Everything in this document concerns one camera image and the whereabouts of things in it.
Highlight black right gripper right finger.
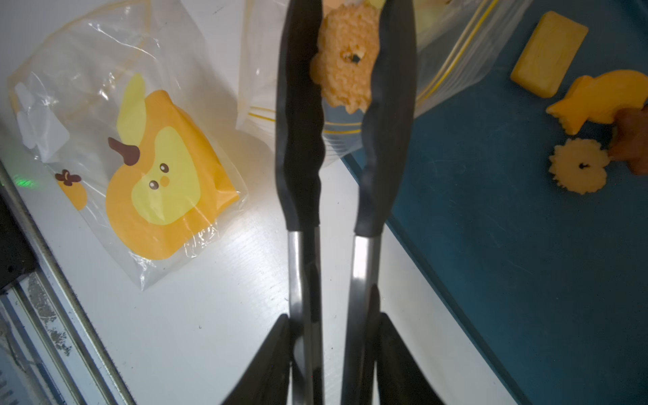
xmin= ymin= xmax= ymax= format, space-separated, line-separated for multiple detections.
xmin=377 ymin=312 xmax=444 ymax=405

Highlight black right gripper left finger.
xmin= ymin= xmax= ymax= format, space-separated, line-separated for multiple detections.
xmin=222 ymin=314 xmax=291 ymax=405

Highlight black tongs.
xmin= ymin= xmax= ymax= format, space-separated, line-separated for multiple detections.
xmin=275 ymin=1 xmax=417 ymax=404

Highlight orange flower ring cookie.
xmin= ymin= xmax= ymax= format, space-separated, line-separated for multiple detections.
xmin=310 ymin=3 xmax=381 ymax=114

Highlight dark blue tray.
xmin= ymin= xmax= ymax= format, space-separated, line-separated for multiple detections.
xmin=389 ymin=1 xmax=647 ymax=404

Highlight stack of duck bags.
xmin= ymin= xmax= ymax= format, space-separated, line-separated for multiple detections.
xmin=8 ymin=1 xmax=246 ymax=289

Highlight brown star cookie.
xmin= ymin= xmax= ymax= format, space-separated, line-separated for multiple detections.
xmin=609 ymin=106 xmax=647 ymax=176

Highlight orange fish cookie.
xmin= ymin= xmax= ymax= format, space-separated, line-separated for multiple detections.
xmin=546 ymin=70 xmax=647 ymax=136

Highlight small flower ring cookie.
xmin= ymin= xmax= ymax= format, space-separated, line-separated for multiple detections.
xmin=548 ymin=138 xmax=610 ymax=195

